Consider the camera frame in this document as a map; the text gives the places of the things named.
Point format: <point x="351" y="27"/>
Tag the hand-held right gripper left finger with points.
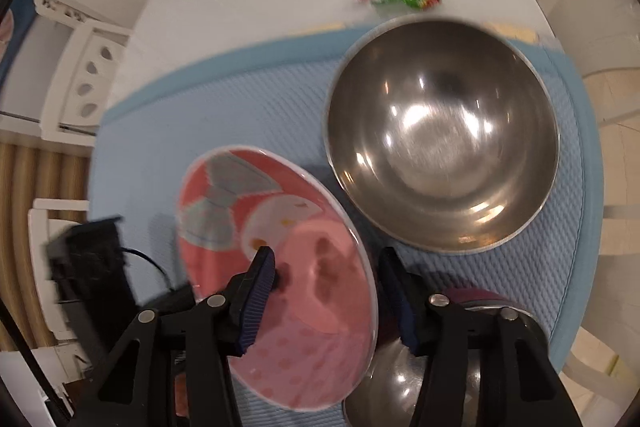
<point x="257" y="302"/>

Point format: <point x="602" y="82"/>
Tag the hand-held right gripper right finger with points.
<point x="400" y="307"/>

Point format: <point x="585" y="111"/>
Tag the pink cartoon plate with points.
<point x="310" y="257"/>

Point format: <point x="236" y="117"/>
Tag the small steel bowl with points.
<point x="395" y="387"/>

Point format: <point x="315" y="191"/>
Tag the large steel bowl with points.
<point x="440" y="132"/>

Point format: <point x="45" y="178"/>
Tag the light blue textured mat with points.
<point x="200" y="107"/>

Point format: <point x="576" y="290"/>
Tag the white chair with oval holes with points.
<point x="75" y="72"/>

